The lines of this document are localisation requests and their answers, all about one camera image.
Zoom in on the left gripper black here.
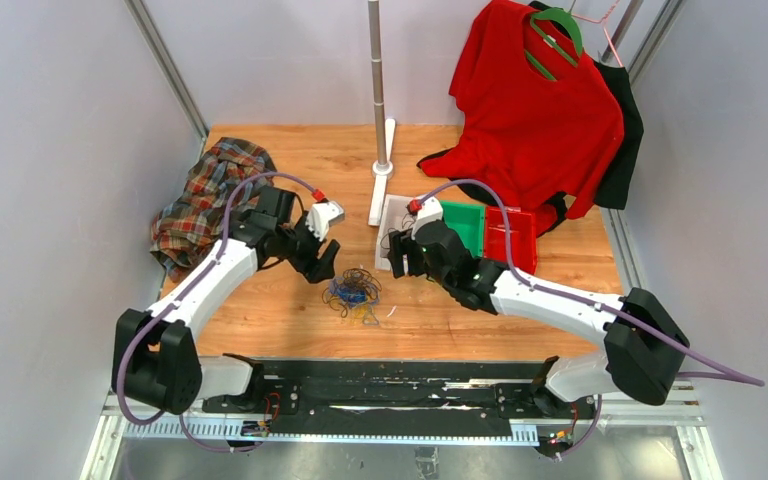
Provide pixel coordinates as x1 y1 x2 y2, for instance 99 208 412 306
277 212 340 283

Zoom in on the coloured cable bundle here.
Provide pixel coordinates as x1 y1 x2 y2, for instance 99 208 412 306
321 267 384 327

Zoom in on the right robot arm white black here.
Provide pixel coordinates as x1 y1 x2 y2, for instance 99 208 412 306
387 221 689 417

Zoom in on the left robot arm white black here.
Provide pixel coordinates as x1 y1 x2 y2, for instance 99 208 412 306
111 186 345 415

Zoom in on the white plastic bin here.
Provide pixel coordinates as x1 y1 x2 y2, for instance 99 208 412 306
374 194 414 273

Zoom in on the green plastic bin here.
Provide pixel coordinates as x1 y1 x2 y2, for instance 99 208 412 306
441 201 485 257

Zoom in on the metal pole with white base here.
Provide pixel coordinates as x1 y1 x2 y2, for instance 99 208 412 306
367 0 396 226

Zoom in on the red plastic bin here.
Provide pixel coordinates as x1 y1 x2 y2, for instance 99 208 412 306
484 206 538 274

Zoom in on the plaid flannel shirt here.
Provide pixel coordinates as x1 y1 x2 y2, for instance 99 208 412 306
150 137 276 282

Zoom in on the red t-shirt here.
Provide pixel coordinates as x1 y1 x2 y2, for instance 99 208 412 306
418 1 624 220

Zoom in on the black t-shirt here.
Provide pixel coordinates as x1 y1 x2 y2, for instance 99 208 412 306
523 17 644 218

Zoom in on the green clothes hanger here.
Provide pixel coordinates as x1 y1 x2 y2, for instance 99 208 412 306
525 7 584 67

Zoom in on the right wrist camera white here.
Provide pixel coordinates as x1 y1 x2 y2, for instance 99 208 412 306
407 196 444 239

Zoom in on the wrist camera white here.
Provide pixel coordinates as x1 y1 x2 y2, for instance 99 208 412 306
305 201 345 241
407 196 444 239

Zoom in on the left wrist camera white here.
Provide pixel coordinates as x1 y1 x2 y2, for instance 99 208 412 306
305 201 345 241

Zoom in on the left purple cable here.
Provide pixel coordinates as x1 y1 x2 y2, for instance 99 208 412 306
111 172 330 454

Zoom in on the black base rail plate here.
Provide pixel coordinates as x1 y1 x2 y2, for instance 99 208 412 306
197 359 595 444

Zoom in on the aluminium frame post left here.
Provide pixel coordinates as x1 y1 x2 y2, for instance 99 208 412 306
124 0 209 143

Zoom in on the aluminium frame post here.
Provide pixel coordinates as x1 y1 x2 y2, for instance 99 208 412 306
124 0 209 143
627 0 686 84

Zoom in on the aluminium frame post right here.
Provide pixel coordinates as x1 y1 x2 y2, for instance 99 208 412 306
627 0 686 84

